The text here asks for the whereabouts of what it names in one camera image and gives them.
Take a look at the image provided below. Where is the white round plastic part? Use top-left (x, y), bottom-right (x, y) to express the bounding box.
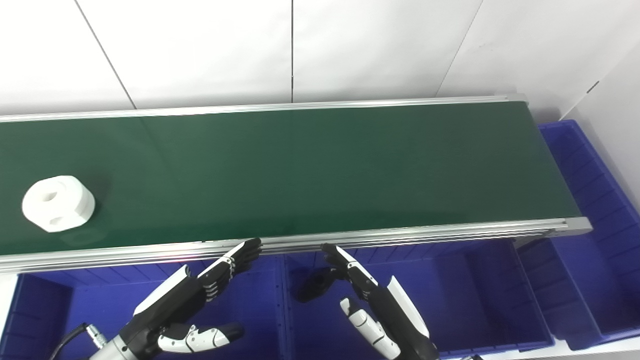
top-left (21, 175), bottom-right (96, 234)

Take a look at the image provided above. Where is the green conveyor belt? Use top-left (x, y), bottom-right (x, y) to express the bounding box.
top-left (0, 101), bottom-right (583, 256)
top-left (0, 93), bottom-right (594, 275)

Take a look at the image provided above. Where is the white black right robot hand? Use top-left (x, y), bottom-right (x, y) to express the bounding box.
top-left (321, 243), bottom-right (440, 360)

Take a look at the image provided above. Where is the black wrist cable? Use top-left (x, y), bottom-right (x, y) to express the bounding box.
top-left (47, 322), bottom-right (109, 360)

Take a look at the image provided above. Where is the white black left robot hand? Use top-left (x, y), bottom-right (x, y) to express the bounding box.
top-left (122, 238), bottom-right (263, 359)

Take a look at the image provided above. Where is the blue plastic bin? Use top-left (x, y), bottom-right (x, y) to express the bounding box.
top-left (516, 119), bottom-right (640, 351)
top-left (282, 239), bottom-right (555, 359)
top-left (0, 254), bottom-right (287, 360)

